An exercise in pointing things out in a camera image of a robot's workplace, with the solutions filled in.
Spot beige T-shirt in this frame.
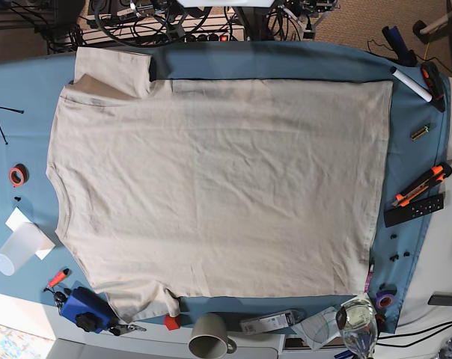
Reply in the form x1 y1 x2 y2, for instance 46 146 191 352
46 48 393 322

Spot black power strip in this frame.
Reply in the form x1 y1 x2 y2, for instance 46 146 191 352
182 33 239 43

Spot packaged tool blister pack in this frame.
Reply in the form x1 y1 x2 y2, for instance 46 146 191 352
239 310 305 335

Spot red cube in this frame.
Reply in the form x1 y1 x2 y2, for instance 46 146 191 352
163 315 181 331

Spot grey ceramic mug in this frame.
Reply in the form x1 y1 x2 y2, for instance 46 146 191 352
188 313 237 359

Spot purple glue tube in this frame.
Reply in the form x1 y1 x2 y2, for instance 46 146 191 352
364 263 374 293

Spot black remote control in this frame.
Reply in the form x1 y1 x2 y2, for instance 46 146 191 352
384 193 445 227

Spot folded paper map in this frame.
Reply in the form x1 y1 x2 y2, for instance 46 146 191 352
292 307 340 351

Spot metal keys with fob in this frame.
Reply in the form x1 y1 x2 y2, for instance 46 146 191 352
108 324 147 337

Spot orange marker pen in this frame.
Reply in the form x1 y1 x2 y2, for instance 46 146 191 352
43 269 70 292

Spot blue box with knob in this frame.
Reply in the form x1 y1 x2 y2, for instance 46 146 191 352
60 286 116 334

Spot clear wine glass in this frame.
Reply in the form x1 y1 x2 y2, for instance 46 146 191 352
336 296 379 358

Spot green AA battery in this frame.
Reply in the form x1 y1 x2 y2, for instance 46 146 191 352
410 124 430 141

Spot purple tape roll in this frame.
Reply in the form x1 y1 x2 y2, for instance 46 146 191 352
376 290 395 309

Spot white marker pen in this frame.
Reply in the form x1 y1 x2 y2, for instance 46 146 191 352
390 67 433 102

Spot translucent plastic cup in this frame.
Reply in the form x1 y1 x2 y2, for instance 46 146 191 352
0 222 43 276

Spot red tape roll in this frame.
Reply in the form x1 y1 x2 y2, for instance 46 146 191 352
8 164 28 188

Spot orange utility knife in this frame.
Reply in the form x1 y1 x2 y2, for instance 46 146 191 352
391 162 452 207

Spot black orange box cutter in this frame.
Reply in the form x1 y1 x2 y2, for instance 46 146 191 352
421 61 445 113

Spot black phone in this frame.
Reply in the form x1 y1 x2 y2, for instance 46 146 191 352
427 294 452 307

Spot blue black clamp handle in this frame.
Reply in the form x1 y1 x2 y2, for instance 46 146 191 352
382 26 418 67

